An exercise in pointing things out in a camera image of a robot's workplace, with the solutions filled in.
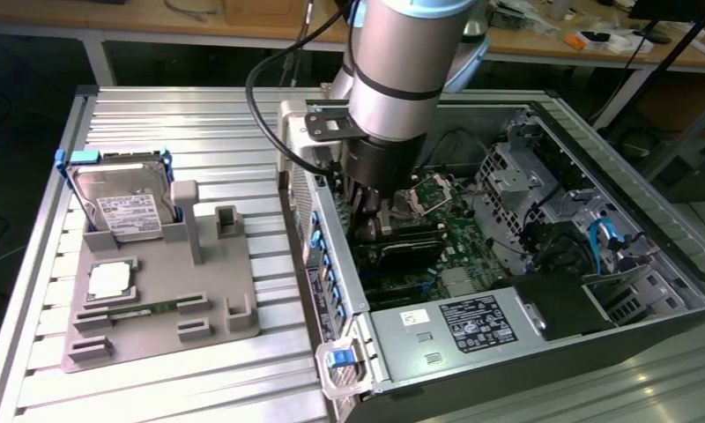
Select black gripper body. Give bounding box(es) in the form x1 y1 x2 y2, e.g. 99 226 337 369
342 133 429 197

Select black graphics card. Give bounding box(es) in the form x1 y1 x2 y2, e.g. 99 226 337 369
355 228 442 277

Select open metal socket cover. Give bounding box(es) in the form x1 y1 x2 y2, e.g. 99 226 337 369
403 173 457 216

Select green motherboard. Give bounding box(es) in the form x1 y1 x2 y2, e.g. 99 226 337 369
326 167 506 310

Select black expansion slot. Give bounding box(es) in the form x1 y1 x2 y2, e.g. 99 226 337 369
366 290 434 310

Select silver chipset heat sink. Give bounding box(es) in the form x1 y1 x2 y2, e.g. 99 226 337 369
443 270 486 297

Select silver perforated disk bay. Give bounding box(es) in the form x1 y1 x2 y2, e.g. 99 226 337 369
474 131 601 224

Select grey power supply unit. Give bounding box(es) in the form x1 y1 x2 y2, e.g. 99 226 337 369
369 285 551 383

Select green circuit boards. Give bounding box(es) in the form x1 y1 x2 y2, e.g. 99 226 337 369
486 0 545 30

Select hard disk in blue carrier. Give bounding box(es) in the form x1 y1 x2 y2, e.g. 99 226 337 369
54 149 174 244

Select green RAM stick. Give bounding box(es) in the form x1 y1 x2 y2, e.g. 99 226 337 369
107 299 181 316

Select grey parts rack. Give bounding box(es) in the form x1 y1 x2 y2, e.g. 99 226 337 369
61 178 262 374

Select orange and black box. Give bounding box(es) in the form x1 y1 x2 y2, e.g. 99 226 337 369
561 29 613 53

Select silver CPU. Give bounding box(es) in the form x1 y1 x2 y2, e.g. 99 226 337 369
86 263 137 299

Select grey cylinder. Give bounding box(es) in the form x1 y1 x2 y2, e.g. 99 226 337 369
549 0 578 21

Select open black PC case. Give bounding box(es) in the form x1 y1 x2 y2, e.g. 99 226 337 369
274 99 705 423

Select white plastic object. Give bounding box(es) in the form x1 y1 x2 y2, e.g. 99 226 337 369
607 33 653 55

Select dark floor cabinet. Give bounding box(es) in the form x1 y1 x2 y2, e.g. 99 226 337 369
650 140 705 204

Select black monitor base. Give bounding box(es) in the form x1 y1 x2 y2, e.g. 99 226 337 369
633 19 674 45

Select cluttered wooden desk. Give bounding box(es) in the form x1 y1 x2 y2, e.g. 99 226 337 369
479 0 705 130

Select dark computer monitor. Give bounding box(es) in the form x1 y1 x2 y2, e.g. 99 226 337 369
626 0 705 23

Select black slanted pole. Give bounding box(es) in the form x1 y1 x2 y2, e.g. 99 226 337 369
590 0 705 129

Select wooden desk with white legs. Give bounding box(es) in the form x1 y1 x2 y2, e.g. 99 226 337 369
0 0 353 87

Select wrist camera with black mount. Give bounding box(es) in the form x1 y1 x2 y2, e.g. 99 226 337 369
301 110 359 176

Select black wire loop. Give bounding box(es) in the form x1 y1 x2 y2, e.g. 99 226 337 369
425 126 490 172

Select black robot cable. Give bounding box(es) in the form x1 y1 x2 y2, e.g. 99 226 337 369
243 0 354 178

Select black disk bay wires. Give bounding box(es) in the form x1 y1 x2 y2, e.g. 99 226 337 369
521 219 659 277

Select blue wire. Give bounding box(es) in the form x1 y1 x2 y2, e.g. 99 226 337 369
586 218 627 275

